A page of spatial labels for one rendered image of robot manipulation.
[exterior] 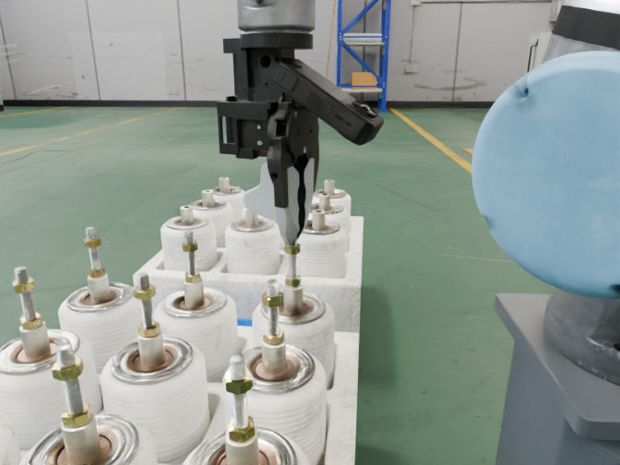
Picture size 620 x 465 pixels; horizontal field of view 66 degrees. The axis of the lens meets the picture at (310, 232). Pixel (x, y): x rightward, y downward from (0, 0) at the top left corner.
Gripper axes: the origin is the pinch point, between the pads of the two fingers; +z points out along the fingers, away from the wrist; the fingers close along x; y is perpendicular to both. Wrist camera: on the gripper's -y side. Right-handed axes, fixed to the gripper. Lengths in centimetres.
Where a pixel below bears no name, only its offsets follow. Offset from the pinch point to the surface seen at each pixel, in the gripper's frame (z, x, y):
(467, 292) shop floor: 35, -67, -13
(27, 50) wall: -39, -428, 610
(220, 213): 10.1, -30.3, 31.6
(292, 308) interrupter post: 8.9, 1.0, 0.2
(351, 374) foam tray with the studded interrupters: 16.5, -0.4, -6.5
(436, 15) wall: -79, -626, 106
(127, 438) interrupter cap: 9.2, 23.9, 2.7
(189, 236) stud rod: 0.9, 4.0, 11.6
